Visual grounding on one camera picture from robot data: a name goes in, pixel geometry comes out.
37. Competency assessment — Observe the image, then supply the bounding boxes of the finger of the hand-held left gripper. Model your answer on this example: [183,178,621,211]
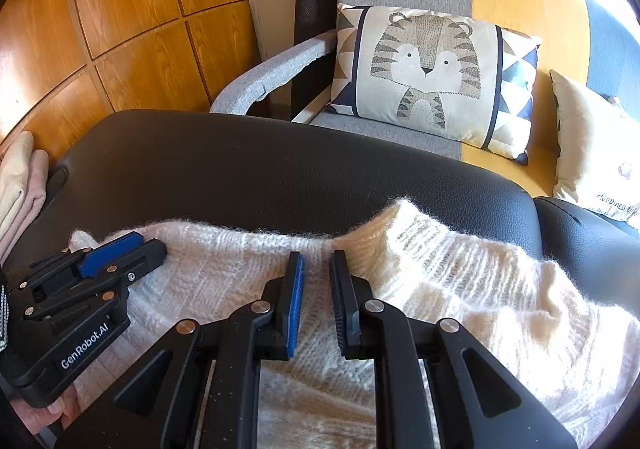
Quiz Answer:
[25,238,168,325]
[19,230,146,297]

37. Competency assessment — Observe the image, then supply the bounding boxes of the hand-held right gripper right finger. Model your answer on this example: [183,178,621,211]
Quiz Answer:
[330,249,578,449]

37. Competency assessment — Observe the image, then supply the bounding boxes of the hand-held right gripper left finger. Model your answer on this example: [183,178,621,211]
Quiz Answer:
[52,251,306,449]

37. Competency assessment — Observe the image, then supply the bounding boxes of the white knitted sweater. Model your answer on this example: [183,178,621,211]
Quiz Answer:
[65,199,640,449]

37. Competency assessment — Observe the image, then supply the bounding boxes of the person's left forearm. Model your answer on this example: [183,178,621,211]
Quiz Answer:
[0,269,12,370]

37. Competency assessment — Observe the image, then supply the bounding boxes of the person's left hand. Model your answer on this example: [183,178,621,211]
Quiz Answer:
[17,391,76,435]

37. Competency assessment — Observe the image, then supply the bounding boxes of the pink folded garment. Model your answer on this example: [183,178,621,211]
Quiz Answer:
[0,149,51,260]

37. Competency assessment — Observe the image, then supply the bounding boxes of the black padded leather table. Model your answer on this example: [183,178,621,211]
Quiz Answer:
[0,109,640,310]

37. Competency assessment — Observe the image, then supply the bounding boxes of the tiger print cushion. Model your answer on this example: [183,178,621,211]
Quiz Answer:
[325,3,543,166]

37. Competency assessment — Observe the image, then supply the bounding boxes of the deer print cushion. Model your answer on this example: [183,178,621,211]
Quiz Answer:
[549,69,640,220]

